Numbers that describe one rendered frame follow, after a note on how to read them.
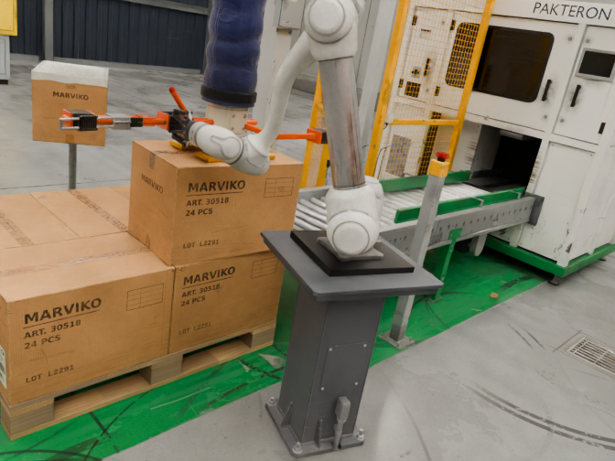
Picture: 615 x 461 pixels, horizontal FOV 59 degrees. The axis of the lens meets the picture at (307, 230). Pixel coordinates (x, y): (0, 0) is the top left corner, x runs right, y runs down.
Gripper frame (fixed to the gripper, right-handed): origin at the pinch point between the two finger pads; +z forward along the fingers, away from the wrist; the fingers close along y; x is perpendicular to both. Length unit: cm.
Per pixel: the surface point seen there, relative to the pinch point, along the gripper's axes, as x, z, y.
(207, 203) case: 8.7, -18.0, 28.1
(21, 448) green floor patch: -61, -25, 107
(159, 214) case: -4.6, -6.2, 35.4
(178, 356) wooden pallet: 2, -18, 95
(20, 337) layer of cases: -59, -19, 67
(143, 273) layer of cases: -17, -18, 53
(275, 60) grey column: 131, 98, -19
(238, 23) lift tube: 20.6, -8.6, -38.6
